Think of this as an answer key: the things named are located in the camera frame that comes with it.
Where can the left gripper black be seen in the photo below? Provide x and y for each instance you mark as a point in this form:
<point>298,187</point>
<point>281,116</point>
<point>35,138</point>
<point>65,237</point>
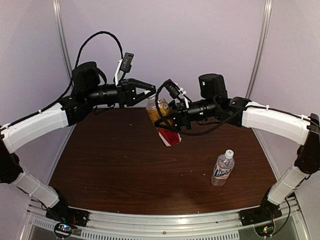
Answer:
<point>127,92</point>

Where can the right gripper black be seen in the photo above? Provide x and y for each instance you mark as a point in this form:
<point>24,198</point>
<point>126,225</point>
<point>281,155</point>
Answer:
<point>180,116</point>

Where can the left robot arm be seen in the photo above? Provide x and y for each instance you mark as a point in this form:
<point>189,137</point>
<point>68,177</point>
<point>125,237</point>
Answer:
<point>90,89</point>

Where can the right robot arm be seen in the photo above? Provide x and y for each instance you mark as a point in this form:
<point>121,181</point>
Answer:
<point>242,112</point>

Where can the clear water bottle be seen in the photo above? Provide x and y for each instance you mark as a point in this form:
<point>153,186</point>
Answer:
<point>223,167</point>

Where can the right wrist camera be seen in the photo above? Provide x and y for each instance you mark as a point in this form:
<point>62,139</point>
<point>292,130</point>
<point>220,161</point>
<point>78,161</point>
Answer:
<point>177,93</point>

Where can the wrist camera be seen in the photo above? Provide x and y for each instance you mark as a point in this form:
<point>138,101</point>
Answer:
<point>177,93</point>
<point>123,67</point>

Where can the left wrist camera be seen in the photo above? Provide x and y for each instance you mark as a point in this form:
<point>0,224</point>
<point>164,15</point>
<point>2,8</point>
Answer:
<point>123,67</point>

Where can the left aluminium corner post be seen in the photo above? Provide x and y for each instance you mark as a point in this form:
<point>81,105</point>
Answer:
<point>61,36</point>

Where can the aluminium corner post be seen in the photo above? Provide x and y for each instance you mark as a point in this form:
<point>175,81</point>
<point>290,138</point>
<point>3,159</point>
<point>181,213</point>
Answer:
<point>264,30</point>
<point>61,36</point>

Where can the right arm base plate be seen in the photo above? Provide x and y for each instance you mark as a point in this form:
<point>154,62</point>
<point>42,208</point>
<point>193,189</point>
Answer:
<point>263,220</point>

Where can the front aluminium rail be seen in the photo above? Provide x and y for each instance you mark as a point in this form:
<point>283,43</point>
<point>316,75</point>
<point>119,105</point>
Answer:
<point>221,225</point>

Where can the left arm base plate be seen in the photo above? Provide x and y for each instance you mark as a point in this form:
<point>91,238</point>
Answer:
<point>66,225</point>

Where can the right aluminium corner post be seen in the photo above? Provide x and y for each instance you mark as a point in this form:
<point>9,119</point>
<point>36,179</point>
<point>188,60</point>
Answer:
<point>264,30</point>

